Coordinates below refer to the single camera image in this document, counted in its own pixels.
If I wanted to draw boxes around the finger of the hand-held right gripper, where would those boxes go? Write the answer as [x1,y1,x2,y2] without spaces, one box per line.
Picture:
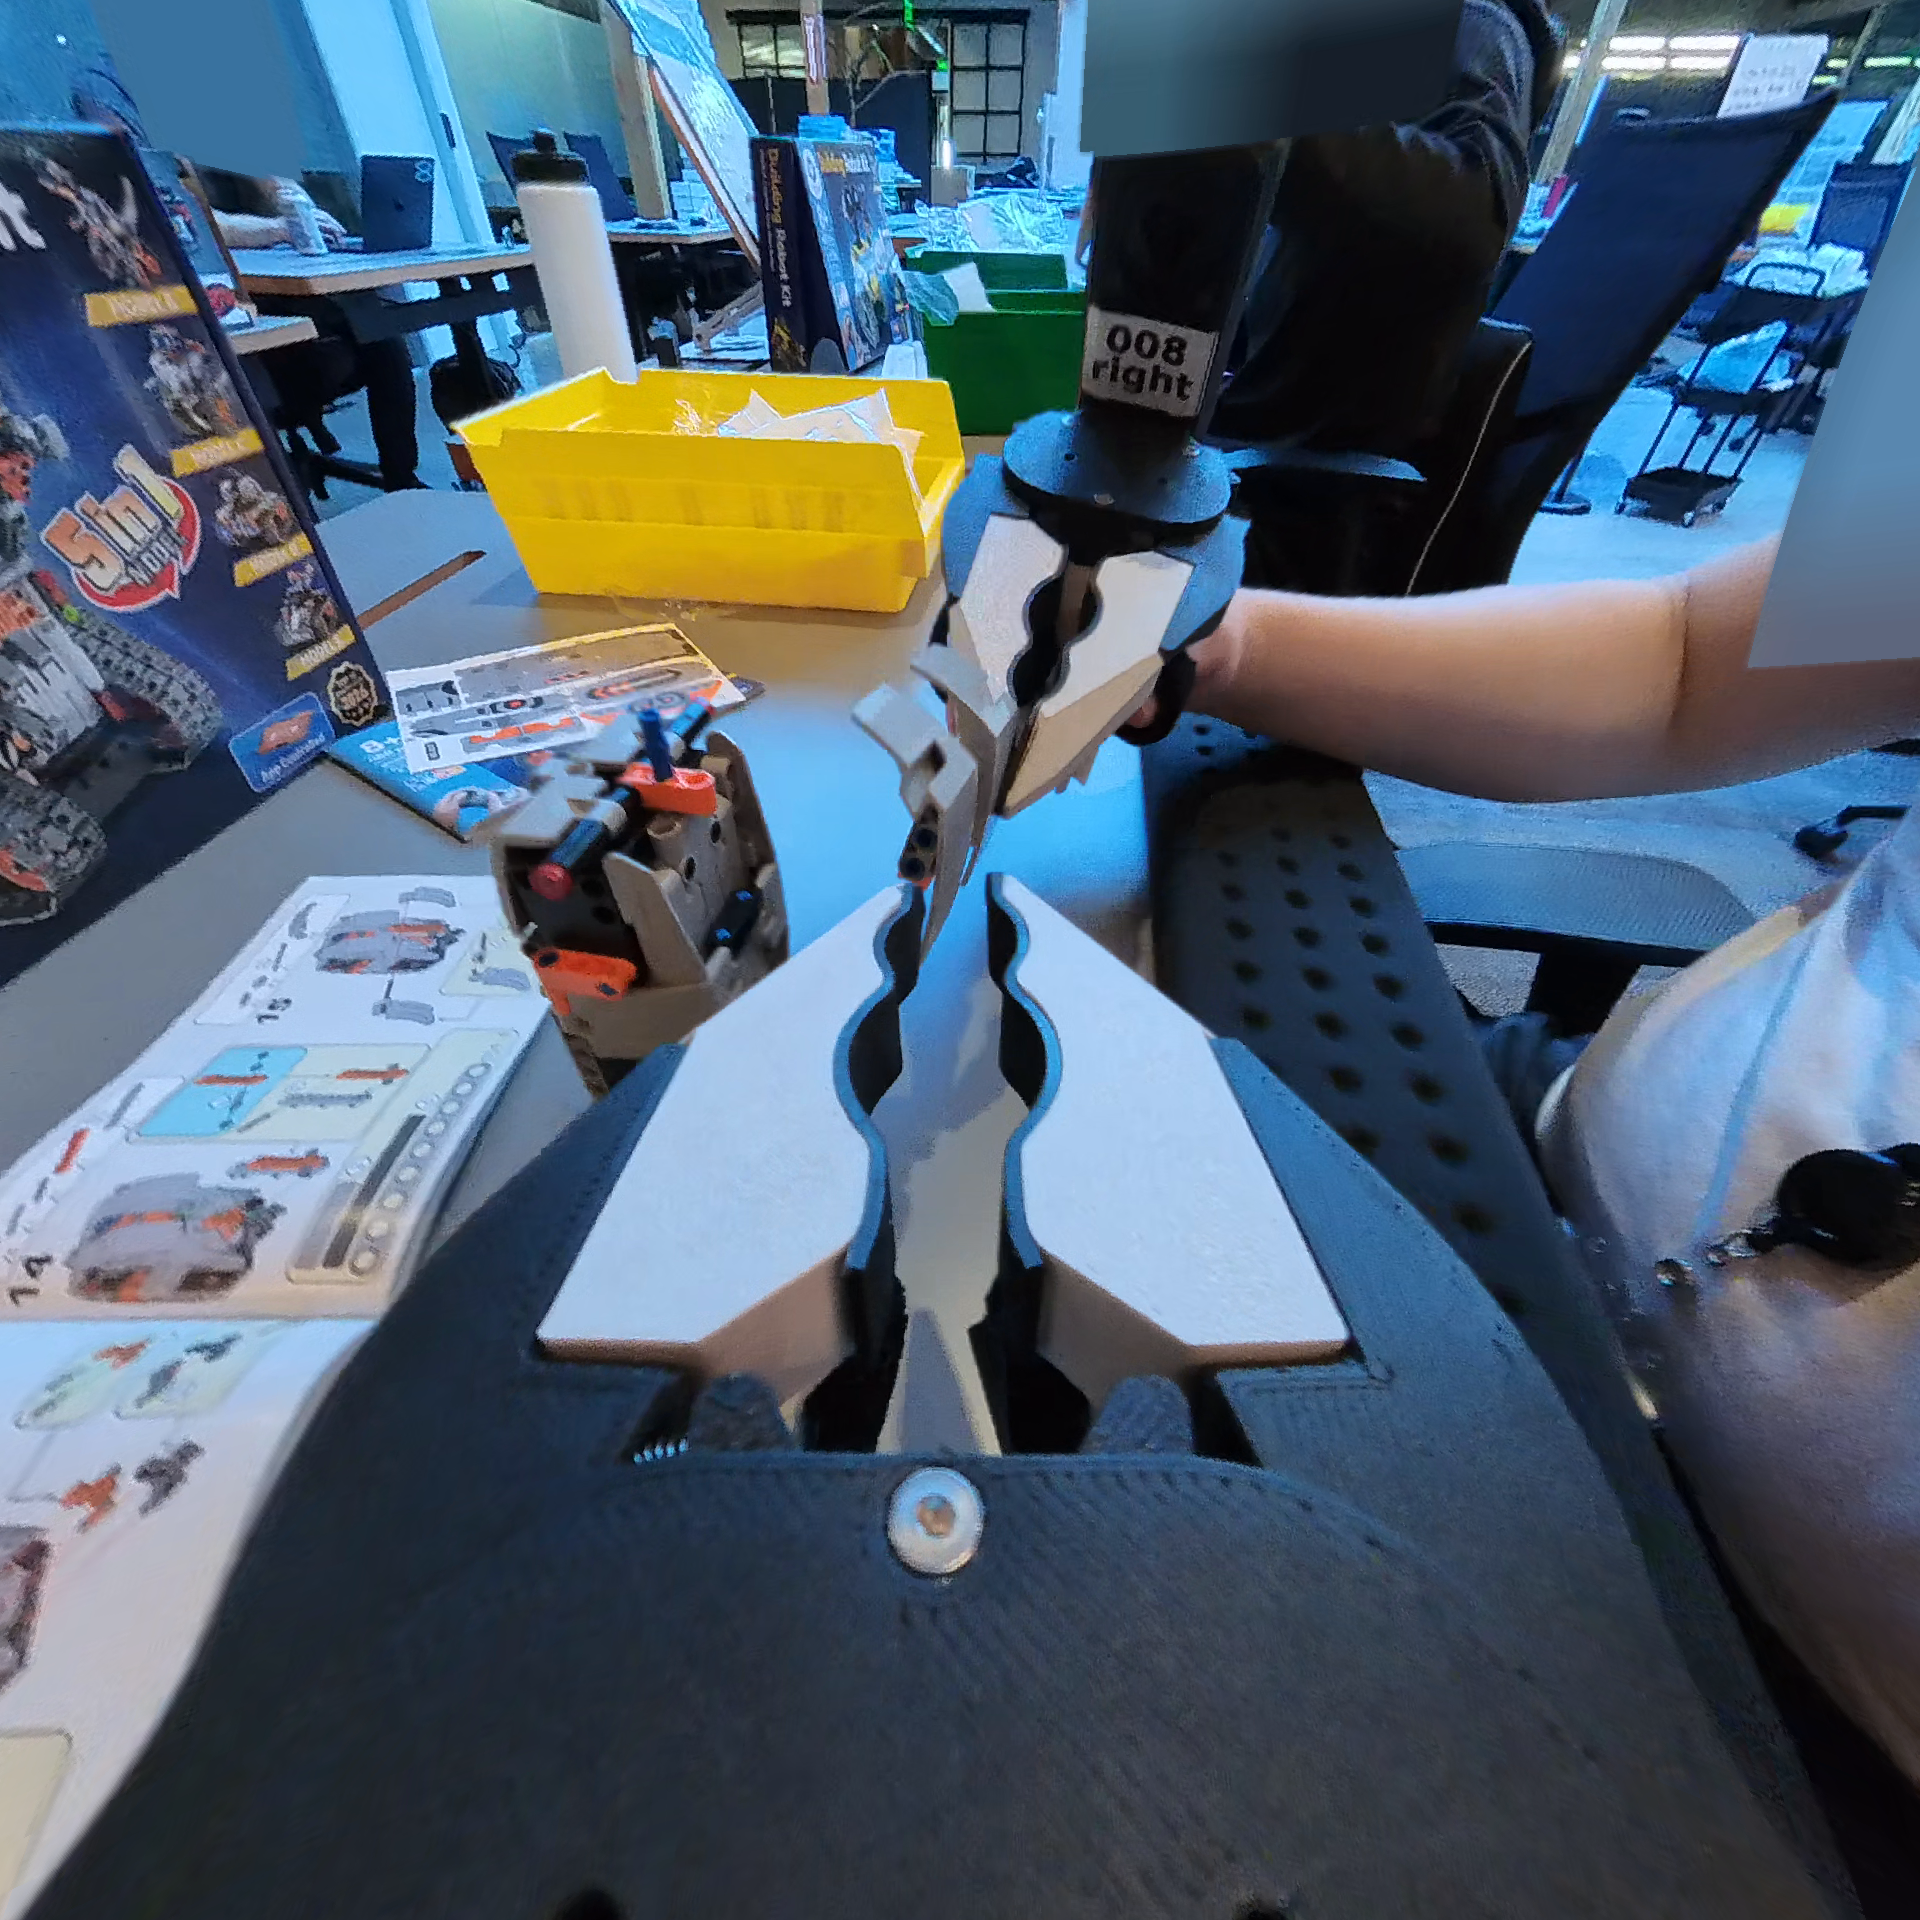
[1001,555,1190,822]
[954,517,1075,712]

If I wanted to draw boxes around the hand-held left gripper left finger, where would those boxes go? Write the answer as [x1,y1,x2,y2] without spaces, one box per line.
[532,883,927,1440]

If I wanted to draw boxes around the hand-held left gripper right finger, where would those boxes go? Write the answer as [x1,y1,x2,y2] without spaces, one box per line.
[982,872,1356,1424]

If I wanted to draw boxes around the grey curved toy panel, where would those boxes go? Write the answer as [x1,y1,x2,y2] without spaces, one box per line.
[853,645,1038,952]

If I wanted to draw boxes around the grey toy robot model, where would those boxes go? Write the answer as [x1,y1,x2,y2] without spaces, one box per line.
[492,703,788,1097]

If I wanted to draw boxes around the person's right forearm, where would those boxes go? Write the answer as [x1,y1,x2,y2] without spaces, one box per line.
[1185,540,1802,805]

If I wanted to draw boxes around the grey desk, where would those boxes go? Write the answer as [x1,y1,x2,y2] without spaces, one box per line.
[0,433,1163,1455]

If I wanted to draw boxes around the green plastic bin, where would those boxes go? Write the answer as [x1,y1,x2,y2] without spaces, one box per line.
[903,247,1094,436]

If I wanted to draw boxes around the clear plastic bags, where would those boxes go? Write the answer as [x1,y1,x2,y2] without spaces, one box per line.
[667,381,927,453]

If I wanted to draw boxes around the black perforated panel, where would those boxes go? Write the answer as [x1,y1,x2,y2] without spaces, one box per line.
[1141,710,1659,1419]

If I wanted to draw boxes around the yellow plastic bin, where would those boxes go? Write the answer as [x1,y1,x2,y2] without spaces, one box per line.
[454,367,964,615]

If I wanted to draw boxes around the blue robot kit box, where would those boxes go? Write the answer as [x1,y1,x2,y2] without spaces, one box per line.
[0,119,394,985]
[747,132,922,376]

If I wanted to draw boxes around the printed sticker sheet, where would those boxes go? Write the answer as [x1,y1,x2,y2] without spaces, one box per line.
[386,622,747,775]

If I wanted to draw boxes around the grey chair armrest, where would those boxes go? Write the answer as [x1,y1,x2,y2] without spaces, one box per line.
[1380,836,1761,1038]

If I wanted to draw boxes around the white instruction booklet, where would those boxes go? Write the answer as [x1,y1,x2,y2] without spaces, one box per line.
[0,872,558,1920]

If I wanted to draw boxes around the white water bottle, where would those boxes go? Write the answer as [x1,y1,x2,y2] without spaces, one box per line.
[509,127,643,389]

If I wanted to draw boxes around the black rolling cart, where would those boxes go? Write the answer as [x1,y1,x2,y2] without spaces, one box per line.
[1615,263,1828,527]

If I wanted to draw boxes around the board on wooden easel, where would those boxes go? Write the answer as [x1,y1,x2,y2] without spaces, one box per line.
[609,0,788,360]

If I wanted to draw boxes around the black mesh office chair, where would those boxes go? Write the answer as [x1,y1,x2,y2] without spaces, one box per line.
[1411,81,1847,601]

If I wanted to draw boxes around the person's white shirt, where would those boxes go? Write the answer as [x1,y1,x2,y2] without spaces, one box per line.
[1535,808,1920,1788]

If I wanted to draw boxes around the dark laptop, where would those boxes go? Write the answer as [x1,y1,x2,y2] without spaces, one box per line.
[357,152,439,253]

